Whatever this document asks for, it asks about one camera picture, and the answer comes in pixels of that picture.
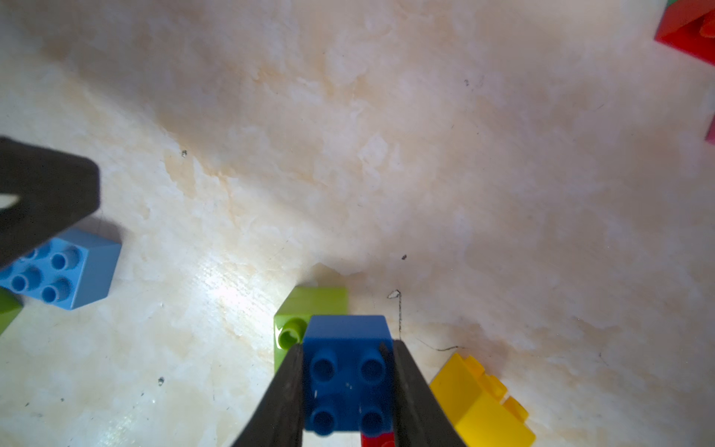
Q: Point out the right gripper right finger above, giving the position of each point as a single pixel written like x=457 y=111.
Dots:
x=418 y=420

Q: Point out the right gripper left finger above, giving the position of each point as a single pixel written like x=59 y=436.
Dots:
x=279 y=419

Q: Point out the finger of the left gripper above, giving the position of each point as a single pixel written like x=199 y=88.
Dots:
x=55 y=190

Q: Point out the light blue long brick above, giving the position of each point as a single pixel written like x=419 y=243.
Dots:
x=73 y=269

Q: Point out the upside-down lime square brick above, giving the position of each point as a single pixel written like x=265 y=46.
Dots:
x=292 y=318

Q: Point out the magenta square brick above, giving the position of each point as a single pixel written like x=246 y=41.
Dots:
x=710 y=136

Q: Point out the red long brick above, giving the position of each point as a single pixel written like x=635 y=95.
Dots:
x=688 y=26

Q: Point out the yellow square brick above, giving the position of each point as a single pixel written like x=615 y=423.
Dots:
x=479 y=406

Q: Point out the lime square brick studs up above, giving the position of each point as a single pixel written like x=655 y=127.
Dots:
x=10 y=307

